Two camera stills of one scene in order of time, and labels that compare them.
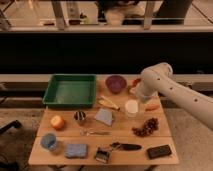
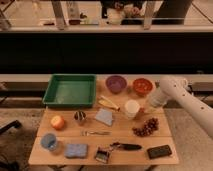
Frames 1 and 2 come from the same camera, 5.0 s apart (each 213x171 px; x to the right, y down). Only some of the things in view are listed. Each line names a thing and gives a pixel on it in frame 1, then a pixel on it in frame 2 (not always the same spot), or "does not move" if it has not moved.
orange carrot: x=152 y=107 -> x=141 y=110
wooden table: x=117 y=130 does not move
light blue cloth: x=104 y=115 does not move
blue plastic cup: x=49 y=141 does not move
